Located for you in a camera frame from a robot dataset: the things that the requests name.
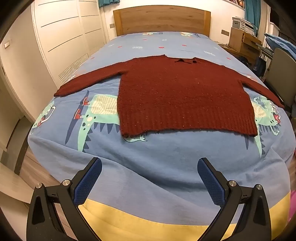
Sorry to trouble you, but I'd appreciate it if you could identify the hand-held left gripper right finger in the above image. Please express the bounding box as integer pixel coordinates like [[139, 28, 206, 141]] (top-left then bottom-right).
[[197, 158, 271, 241]]

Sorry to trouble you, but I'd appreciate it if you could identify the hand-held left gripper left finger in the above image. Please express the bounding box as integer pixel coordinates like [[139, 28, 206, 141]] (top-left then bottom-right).
[[26, 157, 102, 241]]

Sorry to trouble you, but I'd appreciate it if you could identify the dark red knitted sweater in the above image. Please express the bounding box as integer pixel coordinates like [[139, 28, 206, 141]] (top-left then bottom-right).
[[54, 54, 285, 138]]

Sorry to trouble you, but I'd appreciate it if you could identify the blue dinosaur printed blanket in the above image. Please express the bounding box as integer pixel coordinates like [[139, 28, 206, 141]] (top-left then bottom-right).
[[27, 31, 296, 234]]

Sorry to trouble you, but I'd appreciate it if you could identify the dark blue bag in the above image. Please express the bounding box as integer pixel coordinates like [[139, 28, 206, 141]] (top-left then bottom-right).
[[254, 57, 266, 77]]

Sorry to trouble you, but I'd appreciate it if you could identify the black backpack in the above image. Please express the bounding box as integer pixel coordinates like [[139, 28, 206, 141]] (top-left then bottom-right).
[[238, 56, 251, 67]]

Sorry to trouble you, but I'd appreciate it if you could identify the grey chair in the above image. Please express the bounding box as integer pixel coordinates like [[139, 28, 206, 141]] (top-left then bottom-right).
[[266, 47, 296, 109]]

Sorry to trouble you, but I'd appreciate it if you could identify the wooden cabinet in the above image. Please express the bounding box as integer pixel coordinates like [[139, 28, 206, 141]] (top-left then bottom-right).
[[229, 27, 263, 59]]

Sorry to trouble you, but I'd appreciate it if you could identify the white wardrobe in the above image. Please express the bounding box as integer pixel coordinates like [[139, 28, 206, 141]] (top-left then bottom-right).
[[31, 0, 110, 85]]

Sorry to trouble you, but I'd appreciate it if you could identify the blue pillow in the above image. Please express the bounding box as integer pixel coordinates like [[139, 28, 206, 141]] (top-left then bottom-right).
[[264, 33, 294, 50]]

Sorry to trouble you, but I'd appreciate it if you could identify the wooden bed headboard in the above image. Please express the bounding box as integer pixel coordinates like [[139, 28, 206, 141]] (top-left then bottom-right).
[[113, 7, 211, 37]]

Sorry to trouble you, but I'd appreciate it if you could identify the teal curtain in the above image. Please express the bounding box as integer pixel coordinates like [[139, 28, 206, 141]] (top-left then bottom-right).
[[97, 0, 121, 7], [245, 0, 262, 35]]

